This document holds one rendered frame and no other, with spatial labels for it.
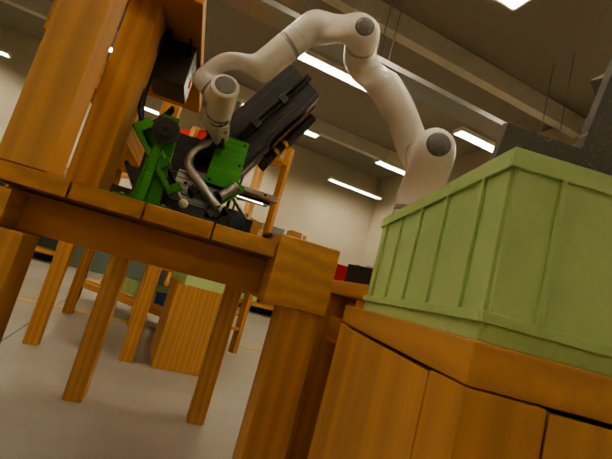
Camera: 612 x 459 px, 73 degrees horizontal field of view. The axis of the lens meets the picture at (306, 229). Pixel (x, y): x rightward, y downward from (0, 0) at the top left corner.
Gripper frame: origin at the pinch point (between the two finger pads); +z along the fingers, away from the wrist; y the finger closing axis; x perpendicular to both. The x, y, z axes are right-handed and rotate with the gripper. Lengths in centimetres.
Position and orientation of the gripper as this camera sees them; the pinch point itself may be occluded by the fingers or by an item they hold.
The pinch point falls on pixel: (212, 140)
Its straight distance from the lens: 155.5
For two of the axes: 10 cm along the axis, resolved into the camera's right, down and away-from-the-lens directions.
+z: -3.2, 3.2, 8.9
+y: -5.1, -8.5, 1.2
